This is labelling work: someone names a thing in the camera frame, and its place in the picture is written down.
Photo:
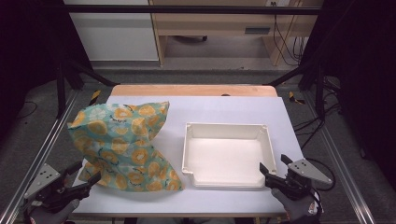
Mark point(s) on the black curtain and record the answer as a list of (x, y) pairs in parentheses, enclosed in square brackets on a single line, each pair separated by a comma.
[(367, 62), (28, 46)]

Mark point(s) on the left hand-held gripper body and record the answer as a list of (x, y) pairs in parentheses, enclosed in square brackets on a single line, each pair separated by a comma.
[(42, 182)]

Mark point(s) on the white plastic tray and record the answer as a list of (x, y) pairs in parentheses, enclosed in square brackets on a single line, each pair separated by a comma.
[(224, 155)]

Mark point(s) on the white cabinet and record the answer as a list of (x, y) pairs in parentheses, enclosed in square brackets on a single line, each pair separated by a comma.
[(115, 37)]

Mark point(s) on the wooden desk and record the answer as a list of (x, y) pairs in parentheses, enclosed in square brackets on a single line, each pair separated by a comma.
[(211, 25)]

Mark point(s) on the black horizontal frame bar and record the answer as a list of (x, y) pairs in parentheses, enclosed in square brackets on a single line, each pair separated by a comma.
[(186, 9)]

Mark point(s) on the metal floor rail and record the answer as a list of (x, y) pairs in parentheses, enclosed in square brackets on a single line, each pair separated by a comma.
[(40, 155), (339, 161)]

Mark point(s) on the person's right hand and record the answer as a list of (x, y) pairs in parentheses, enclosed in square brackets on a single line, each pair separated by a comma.
[(300, 210)]

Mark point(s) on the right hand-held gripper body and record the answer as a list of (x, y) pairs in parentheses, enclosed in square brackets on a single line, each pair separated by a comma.
[(306, 171)]

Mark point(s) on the black stand leg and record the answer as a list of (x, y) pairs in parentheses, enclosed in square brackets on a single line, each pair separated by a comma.
[(319, 93), (93, 76)]

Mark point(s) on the person's left hand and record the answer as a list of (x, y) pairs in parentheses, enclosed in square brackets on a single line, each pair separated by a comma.
[(49, 217)]

